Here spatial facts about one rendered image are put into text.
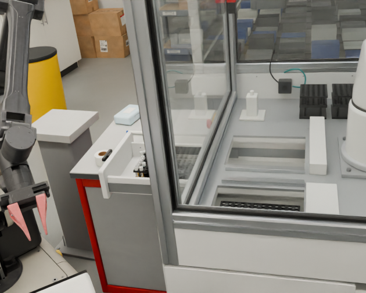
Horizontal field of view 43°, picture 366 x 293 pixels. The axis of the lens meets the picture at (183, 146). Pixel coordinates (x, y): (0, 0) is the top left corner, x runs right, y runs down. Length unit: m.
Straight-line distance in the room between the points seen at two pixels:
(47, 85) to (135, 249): 2.36
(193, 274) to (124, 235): 0.96
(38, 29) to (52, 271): 3.40
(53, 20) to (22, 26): 4.19
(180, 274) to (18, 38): 0.67
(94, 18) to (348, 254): 5.28
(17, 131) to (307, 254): 0.64
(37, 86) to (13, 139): 3.15
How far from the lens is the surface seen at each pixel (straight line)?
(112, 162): 1.58
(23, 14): 1.23
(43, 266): 2.24
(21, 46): 1.18
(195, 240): 1.02
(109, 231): 2.03
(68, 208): 2.54
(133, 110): 2.25
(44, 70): 4.08
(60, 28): 5.50
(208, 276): 1.08
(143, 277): 2.15
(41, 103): 4.17
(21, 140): 0.97
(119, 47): 5.94
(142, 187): 1.51
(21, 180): 1.01
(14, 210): 0.98
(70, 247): 2.73
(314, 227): 0.96
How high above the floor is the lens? 1.67
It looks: 28 degrees down
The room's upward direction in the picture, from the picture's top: 6 degrees counter-clockwise
